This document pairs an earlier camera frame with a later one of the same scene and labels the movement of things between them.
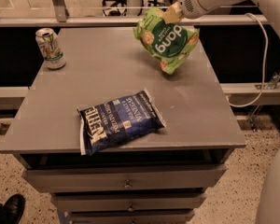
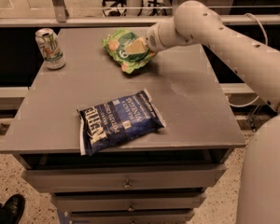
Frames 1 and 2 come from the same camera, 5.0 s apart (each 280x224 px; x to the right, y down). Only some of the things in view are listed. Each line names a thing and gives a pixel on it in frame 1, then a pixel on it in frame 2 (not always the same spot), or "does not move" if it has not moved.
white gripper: [194, 2] -> [151, 39]
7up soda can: [50, 49] does not move
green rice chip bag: [170, 44] -> [131, 63]
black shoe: [10, 212] does not move
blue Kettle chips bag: [119, 120] does not move
